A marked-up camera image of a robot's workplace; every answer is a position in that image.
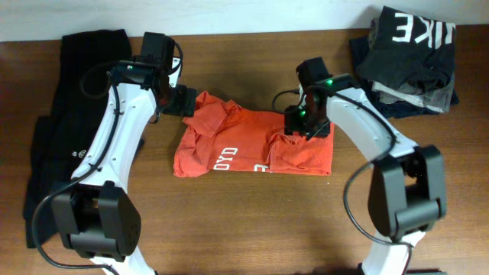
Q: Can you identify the red orange t-shirt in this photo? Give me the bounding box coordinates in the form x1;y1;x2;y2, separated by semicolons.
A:
173;91;334;177

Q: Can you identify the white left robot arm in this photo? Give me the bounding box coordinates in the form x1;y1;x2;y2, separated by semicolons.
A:
50;57;196;274

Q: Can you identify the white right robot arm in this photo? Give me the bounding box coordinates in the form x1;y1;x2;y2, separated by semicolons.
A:
286;74;448;274

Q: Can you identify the navy blue folded garment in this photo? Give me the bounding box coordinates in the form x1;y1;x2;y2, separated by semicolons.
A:
349;36;438;118

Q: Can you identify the black Nike shirt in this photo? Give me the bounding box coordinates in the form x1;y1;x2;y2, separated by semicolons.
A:
356;6;456;91

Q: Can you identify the black garment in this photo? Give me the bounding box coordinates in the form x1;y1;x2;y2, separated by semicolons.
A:
23;29;132;248

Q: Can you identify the grey folded garment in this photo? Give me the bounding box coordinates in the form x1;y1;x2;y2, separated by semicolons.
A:
368;18;455;113

